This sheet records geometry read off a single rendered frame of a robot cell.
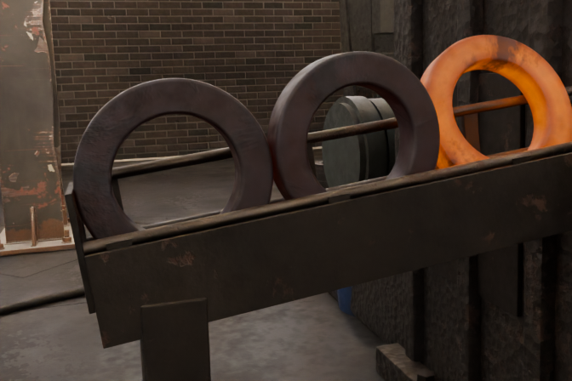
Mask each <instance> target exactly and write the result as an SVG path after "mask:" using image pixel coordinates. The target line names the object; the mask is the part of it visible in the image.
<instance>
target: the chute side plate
mask: <svg viewBox="0 0 572 381"><path fill-rule="evenodd" d="M570 230H572V152H570V153H565V154H562V155H557V156H550V157H546V158H541V159H538V160H534V161H529V162H522V163H518V164H513V165H510V166H505V167H501V168H494V169H490V170H485V171H482V172H477V173H470V174H466V175H461V176H457V177H454V178H449V179H442V180H438V181H433V182H429V183H425V184H421V185H414V186H410V187H405V188H401V189H397V190H389V191H386V192H381V193H377V194H374V195H369V196H361V197H358V198H353V199H349V200H345V201H341V202H333V203H330V204H325V205H321V206H317V207H313V208H306V209H301V210H297V211H293V212H289V213H281V214H278V215H273V216H269V217H265V218H261V219H253V220H250V221H245V222H241V223H237V224H233V225H225V226H221V227H217V228H213V229H209V230H201V231H197V232H193V233H189V234H185V235H181V236H173V237H170V238H165V239H161V240H156V241H153V242H145V243H141V244H137V245H133V246H128V247H121V248H117V249H113V250H109V251H105V252H100V253H93V254H89V255H85V257H84V258H85V263H86V267H87V272H88V276H89V284H90V288H91V293H92V296H93V301H94V308H95V313H96V317H97V322H98V326H99V329H100V337H101V342H102V346H103V349H106V348H109V347H112V346H116V345H120V344H126V343H129V342H133V341H136V340H140V339H142V330H141V317H140V307H141V306H142V305H149V304H161V303H168V302H174V301H181V300H188V299H200V298H206V299H207V309H208V322H211V321H217V320H220V319H224V318H227V317H231V316H236V315H240V314H243V313H247V312H250V311H254V310H260V309H264V308H267V307H271V306H274V305H278V304H284V303H288V302H291V301H295V300H298V299H303V298H307V297H311V296H314V295H318V294H321V293H327V292H331V291H334V290H338V289H342V288H345V287H351V286H355V285H358V284H362V283H365V282H368V281H374V280H378V279H381V278H385V277H388V276H395V275H398V274H402V273H405V272H409V271H412V270H418V269H422V268H426V267H428V266H432V265H435V264H441V263H445V262H449V261H452V260H456V259H462V258H465V257H469V256H472V255H476V254H480V253H486V252H489V251H492V250H496V249H499V248H503V247H509V246H512V245H516V244H519V243H523V242H529V241H533V240H536V239H540V238H543V237H547V236H553V235H556V234H559V233H563V232H566V231H570Z"/></svg>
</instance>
